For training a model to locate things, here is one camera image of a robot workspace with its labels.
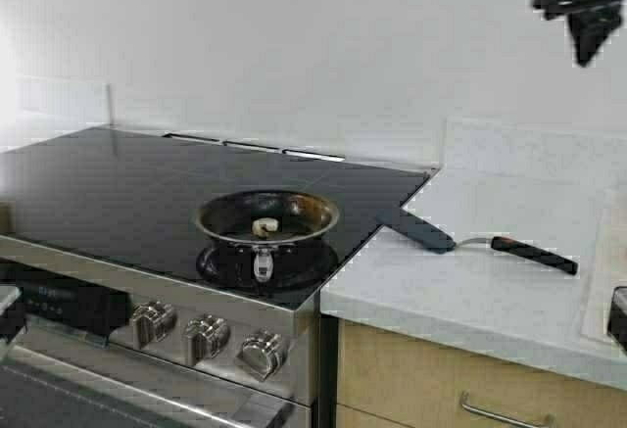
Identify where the black spatula with red accent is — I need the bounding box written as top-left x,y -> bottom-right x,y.
376,208 -> 579,276

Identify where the raw white shrimp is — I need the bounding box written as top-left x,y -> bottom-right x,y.
251,217 -> 280,238

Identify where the dark steel frying pan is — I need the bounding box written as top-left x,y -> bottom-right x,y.
193,190 -> 341,288

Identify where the black device at right edge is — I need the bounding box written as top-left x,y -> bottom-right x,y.
607,286 -> 627,352

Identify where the light wood cabinet drawer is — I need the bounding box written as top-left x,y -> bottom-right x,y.
336,320 -> 626,427

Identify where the right silver stove knob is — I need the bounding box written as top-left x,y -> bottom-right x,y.
235,329 -> 289,381

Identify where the silver stove knob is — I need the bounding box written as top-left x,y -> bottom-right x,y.
235,329 -> 289,381
182,314 -> 230,366
129,301 -> 177,350

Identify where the middle silver stove knob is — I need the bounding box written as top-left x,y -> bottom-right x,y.
182,314 -> 230,366

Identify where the left silver stove knob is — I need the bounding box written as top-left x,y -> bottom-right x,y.
129,301 -> 177,350

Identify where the black oven control display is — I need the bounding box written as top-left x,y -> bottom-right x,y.
15,279 -> 132,338

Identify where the stainless steel oven range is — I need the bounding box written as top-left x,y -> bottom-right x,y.
1,126 -> 433,427

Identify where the black object at left edge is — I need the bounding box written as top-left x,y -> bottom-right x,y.
1,285 -> 26,358

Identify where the silver drawer handle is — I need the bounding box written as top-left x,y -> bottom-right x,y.
458,390 -> 557,428

